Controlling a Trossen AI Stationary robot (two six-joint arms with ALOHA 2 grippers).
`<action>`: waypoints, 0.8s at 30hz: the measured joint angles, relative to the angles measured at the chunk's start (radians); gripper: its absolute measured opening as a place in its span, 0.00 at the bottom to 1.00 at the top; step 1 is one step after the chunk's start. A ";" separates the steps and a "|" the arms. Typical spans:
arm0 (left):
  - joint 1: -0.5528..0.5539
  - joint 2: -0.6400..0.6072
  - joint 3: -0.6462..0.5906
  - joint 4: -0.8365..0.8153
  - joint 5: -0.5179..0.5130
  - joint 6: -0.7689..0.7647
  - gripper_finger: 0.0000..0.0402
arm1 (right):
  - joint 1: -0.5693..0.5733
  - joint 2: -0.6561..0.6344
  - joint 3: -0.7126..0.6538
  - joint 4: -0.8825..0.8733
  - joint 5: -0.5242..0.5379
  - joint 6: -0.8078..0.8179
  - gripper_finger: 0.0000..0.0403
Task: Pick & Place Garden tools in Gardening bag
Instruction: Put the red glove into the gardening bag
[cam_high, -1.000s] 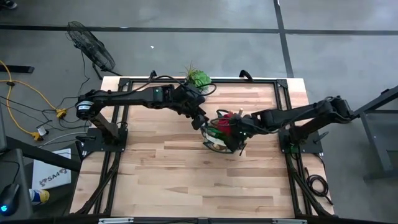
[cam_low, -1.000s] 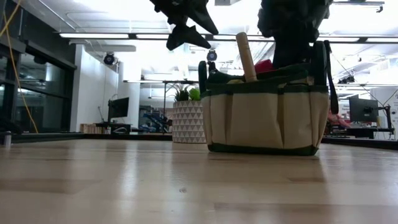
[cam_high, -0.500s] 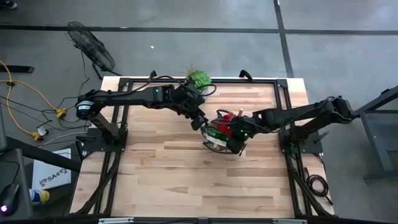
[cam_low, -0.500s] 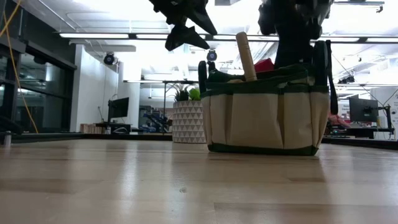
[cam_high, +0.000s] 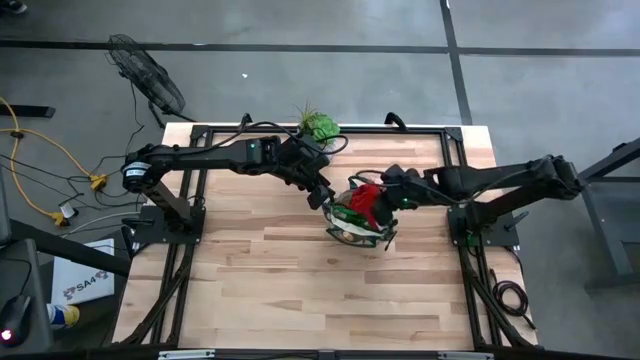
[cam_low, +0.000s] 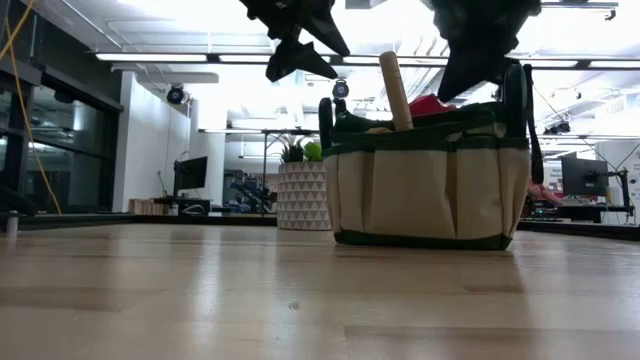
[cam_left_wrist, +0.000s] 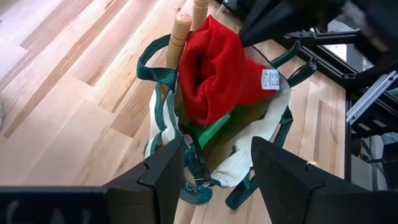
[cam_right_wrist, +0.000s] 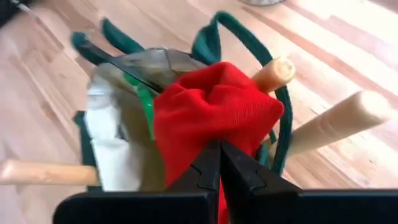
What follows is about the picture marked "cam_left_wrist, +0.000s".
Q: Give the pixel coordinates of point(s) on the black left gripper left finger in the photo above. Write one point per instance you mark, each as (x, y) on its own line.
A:
(124, 202)

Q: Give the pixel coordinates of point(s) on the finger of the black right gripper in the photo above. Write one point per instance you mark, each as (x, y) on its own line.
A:
(273, 18)

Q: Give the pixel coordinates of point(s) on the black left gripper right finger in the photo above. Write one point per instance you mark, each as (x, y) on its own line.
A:
(311, 202)

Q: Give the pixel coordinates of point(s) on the beige green gardening bag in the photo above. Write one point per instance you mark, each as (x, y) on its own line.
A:
(245, 155)

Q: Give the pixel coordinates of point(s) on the red garden gloves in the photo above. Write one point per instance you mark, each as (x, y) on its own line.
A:
(211, 77)

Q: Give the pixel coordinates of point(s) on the silver aluminium bracket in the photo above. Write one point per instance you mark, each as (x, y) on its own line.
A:
(371, 98)

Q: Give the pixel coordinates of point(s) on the black aluminium table frame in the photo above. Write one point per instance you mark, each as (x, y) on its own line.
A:
(347, 140)

